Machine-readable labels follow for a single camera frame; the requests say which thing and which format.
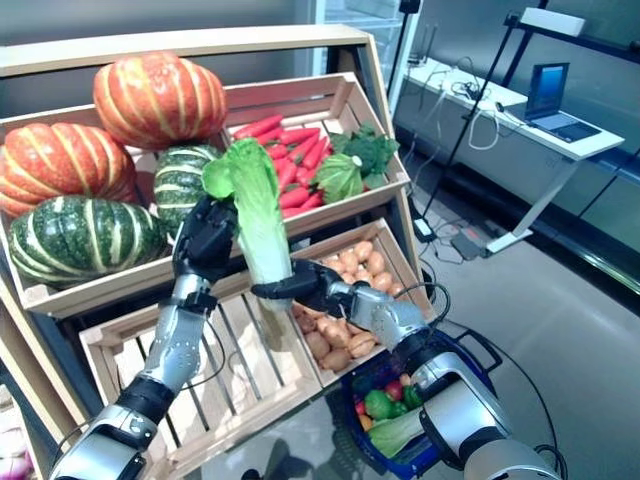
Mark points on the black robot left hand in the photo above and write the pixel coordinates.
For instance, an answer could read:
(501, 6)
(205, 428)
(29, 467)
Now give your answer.
(207, 235)

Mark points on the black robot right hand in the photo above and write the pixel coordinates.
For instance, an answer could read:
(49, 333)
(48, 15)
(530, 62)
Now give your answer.
(315, 290)

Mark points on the white green napa cabbage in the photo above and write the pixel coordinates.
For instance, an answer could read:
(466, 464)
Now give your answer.
(260, 220)
(395, 432)

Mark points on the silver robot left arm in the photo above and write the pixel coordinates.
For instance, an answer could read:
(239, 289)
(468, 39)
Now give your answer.
(175, 350)

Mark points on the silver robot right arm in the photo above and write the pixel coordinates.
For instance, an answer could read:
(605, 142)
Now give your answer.
(465, 400)

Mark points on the blue plastic shopping basket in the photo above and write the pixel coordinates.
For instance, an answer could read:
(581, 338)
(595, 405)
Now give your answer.
(400, 467)

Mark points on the brown potato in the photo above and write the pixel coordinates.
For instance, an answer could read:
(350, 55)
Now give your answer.
(397, 289)
(364, 249)
(336, 359)
(405, 379)
(306, 324)

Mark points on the wooden potato crate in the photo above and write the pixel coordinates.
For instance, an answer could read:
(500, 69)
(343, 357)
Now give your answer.
(335, 246)

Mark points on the small green striped pumpkin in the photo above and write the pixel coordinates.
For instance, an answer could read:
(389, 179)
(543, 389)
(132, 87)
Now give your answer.
(175, 185)

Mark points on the wooden carrot crate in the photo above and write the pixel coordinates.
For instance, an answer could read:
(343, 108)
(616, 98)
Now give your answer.
(350, 209)

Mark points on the orange plastic carrot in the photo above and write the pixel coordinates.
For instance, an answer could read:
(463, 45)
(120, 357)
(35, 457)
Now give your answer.
(294, 197)
(300, 135)
(257, 126)

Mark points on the wooden cabbage crate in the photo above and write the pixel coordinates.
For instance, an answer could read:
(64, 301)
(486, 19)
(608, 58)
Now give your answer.
(240, 360)

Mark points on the round green cabbage head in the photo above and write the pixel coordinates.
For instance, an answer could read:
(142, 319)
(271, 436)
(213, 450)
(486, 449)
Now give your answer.
(340, 177)

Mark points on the wooden pumpkin crate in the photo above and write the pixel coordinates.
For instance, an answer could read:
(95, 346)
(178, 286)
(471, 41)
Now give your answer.
(100, 292)

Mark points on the large green striped pumpkin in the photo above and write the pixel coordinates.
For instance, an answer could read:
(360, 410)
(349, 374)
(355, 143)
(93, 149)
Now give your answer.
(85, 240)

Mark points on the black power adapter brick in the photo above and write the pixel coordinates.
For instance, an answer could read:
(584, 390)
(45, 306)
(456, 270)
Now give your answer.
(423, 230)

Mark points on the red bell pepper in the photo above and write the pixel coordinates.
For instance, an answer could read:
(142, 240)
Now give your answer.
(359, 407)

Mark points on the red tomato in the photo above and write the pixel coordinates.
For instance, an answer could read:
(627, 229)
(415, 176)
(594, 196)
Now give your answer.
(395, 391)

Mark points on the orange round fruit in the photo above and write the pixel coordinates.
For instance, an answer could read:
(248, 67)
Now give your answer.
(366, 422)

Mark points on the orange striped pumpkin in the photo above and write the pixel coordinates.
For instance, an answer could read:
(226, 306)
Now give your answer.
(160, 100)
(60, 165)

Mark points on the small green pepper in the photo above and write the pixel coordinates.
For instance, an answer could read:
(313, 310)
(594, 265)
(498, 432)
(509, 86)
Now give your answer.
(397, 409)

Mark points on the dark green leafy bunch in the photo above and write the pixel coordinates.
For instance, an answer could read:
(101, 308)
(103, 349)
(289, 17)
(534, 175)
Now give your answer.
(370, 150)

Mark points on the grey floor box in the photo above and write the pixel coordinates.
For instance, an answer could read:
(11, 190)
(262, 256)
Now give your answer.
(469, 246)

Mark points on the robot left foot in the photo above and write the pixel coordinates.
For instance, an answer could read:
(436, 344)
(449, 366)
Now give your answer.
(250, 474)

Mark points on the black light stand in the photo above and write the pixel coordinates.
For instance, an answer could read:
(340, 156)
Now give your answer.
(470, 116)

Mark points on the black antenna router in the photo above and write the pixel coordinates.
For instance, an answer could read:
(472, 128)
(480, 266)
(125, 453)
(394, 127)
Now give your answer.
(424, 59)

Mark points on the glass door fridge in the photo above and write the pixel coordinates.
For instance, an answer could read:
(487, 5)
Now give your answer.
(350, 15)

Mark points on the white desk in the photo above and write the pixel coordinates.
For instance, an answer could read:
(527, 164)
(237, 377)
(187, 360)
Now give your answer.
(525, 130)

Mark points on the open grey laptop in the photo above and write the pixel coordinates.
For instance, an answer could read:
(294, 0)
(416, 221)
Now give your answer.
(550, 95)

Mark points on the white light panel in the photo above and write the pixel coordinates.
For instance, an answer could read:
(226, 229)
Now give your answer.
(552, 21)

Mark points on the wooden display shelf frame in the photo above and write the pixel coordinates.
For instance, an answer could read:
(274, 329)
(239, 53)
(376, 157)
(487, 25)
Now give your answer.
(200, 42)

